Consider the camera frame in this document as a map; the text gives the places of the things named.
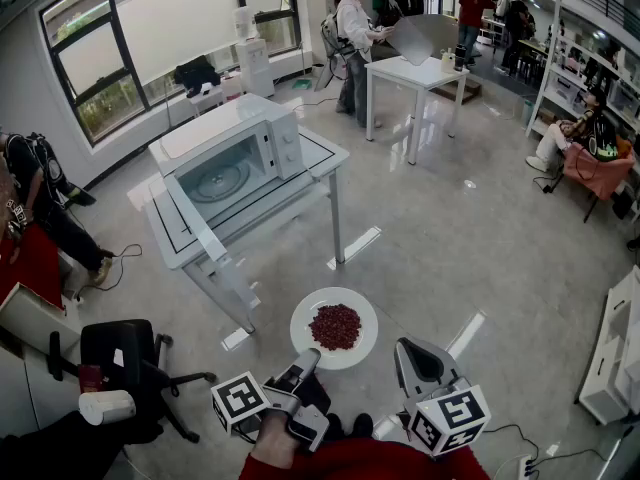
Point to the black bag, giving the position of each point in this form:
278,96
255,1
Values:
196,75

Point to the person's left forearm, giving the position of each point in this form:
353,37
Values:
272,443

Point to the white microwave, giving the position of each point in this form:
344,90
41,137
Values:
235,128

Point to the orange covered chair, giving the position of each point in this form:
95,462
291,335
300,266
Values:
600,173

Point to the white open box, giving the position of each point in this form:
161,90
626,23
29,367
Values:
35,320

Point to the person's black shoes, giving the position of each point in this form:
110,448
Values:
350,425

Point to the black office chair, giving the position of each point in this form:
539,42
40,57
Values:
127,353

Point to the red cloth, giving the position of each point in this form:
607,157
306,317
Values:
27,265

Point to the white storage shelf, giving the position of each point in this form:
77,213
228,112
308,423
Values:
560,83

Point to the white water dispenser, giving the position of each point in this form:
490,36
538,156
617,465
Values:
252,58

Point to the white power strip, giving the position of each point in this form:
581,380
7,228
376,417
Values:
526,467

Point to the black framed window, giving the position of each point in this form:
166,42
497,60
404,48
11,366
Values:
150,38

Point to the small white stool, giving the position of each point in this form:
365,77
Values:
206,99

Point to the white low cabinet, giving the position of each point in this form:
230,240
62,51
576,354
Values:
612,358

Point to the black cloth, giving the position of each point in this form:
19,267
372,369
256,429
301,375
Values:
60,448

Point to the red bean food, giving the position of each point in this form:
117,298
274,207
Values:
335,327

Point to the dark red can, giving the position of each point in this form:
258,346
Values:
91,379

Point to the black cup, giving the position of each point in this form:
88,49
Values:
459,58

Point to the white table with black lines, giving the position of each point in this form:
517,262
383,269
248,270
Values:
320,150

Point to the plain white table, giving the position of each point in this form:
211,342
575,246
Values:
415,75

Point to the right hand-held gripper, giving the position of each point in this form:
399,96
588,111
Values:
450,418

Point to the white round plate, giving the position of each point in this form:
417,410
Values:
310,313

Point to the person's red clothing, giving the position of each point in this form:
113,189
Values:
370,460

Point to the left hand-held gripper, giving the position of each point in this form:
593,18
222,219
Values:
295,408

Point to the grey curved board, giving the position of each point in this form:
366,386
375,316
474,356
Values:
415,38

